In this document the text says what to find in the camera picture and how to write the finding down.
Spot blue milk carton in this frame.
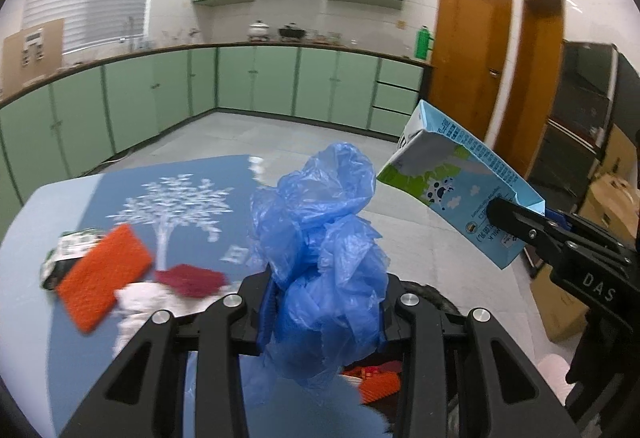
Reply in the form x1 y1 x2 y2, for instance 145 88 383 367
376 99 547 271

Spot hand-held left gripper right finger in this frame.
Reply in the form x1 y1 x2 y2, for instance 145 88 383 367
377 275 583 438

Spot white crumpled tissue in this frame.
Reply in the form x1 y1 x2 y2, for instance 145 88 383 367
114 282 175 354

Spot blue tree print tablecloth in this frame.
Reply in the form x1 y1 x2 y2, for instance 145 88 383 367
47 154 401 438

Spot flat orange foam net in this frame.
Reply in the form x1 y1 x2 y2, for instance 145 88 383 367
55 224 153 334

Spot blue plastic bag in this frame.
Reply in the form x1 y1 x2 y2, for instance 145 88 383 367
242 142 391 406

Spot closed wooden door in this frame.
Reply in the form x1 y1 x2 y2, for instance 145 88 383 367
429 0 515 145

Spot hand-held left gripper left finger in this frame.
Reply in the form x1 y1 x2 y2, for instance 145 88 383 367
57 268 281 438

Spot metal kitchen faucet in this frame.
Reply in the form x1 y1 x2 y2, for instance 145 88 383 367
120 16 138 51

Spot dark red foam strip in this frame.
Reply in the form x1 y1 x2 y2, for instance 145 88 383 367
154 264 228 299

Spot black trash bin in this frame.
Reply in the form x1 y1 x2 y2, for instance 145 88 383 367
340 280 463 419

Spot cardboard box with handle hole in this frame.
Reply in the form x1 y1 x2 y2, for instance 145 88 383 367
582 172 640 244

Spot black white snack wrapper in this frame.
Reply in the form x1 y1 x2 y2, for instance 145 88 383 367
41 228 108 291

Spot light blue table cover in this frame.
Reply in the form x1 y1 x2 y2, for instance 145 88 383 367
0 172 108 438

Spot green lower kitchen cabinets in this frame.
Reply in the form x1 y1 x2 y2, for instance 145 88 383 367
0 43 433 209

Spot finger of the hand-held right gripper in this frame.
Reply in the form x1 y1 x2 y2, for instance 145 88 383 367
487 197 569 264
544 209 631 251

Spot plain cardboard box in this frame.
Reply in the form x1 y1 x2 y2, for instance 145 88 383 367
530 263 590 344

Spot black glass cabinet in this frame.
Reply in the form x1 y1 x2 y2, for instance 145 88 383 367
527 40 640 199

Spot open wooden door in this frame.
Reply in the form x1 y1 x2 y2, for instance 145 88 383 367
497 0 566 179

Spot flat cardboard sheet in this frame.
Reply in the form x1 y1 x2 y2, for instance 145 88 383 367
597 123 632 179

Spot green thermos flask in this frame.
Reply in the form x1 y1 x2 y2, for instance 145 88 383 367
415 25 432 61

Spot person's pink clothing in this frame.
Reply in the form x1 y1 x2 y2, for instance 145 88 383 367
542 353 576 406

